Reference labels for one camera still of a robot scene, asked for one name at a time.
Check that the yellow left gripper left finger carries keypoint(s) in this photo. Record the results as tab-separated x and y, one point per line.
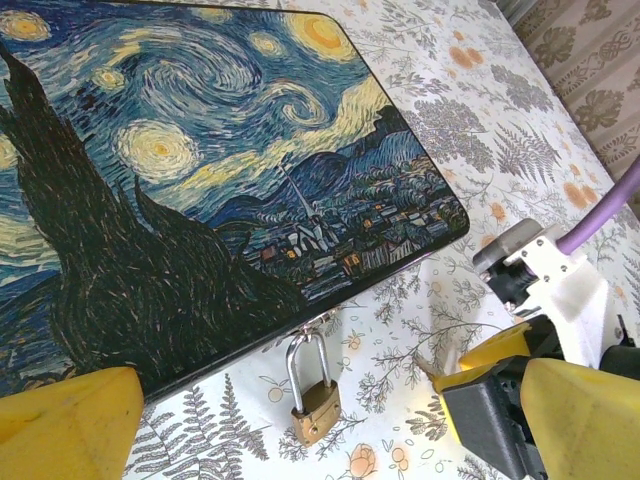
60	430

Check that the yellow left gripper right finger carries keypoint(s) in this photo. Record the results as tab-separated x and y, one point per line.
590	425

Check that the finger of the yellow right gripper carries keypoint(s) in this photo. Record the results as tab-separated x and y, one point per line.
500	347
465	377

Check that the brass padlock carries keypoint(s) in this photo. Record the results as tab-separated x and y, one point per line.
315	410

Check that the starry night painted box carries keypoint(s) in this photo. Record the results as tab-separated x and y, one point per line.
200	150

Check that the floral tablecloth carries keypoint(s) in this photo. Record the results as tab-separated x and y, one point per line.
500	125

